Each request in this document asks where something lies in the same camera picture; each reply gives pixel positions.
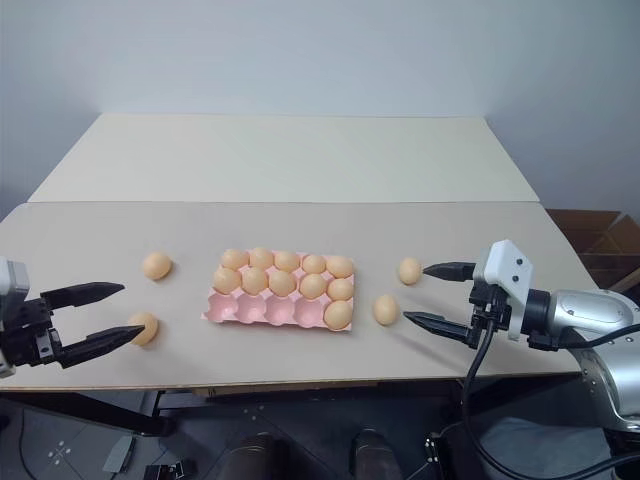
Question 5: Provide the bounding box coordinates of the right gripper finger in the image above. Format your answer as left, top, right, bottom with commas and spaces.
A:
423, 260, 479, 283
403, 310, 472, 345

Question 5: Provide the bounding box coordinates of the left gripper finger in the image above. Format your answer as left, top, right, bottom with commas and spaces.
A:
54, 324, 147, 371
40, 281, 127, 310

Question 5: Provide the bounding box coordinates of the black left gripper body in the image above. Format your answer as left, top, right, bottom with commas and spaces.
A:
0, 292, 65, 370

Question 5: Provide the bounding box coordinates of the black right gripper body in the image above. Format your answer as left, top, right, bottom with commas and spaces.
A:
467, 280, 512, 350

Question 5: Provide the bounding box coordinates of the pink egg tray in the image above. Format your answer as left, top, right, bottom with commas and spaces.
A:
201, 249, 358, 335

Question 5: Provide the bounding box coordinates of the beige egg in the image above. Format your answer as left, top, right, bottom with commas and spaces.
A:
299, 272, 329, 302
212, 267, 243, 295
128, 312, 160, 348
325, 255, 356, 280
142, 251, 174, 281
273, 250, 302, 274
397, 257, 424, 287
323, 299, 355, 333
268, 269, 297, 298
248, 246, 276, 271
240, 266, 270, 296
372, 294, 401, 327
326, 277, 356, 303
301, 253, 329, 276
220, 248, 250, 272

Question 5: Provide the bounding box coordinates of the black box with white dots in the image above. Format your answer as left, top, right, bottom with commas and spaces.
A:
423, 431, 444, 464

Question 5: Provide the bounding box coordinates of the brown cardboard box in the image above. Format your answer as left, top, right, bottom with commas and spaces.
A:
543, 208, 640, 294

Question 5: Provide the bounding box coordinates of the dark rounded shape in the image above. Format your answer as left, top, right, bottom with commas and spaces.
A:
349, 427, 398, 480
233, 431, 284, 480

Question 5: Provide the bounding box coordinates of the black floor device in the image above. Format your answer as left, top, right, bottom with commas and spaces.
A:
143, 461, 197, 480

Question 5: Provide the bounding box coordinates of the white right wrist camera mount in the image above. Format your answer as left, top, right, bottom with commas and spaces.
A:
471, 239, 537, 342

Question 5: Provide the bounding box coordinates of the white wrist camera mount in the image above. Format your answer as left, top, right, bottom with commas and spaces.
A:
0, 256, 32, 380
471, 239, 537, 342

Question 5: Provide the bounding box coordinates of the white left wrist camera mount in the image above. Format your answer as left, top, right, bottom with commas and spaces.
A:
0, 256, 32, 380

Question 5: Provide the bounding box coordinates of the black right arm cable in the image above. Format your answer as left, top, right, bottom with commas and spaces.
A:
460, 312, 507, 480

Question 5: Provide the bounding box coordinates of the black metal table frame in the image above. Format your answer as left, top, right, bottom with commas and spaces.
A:
0, 380, 471, 439

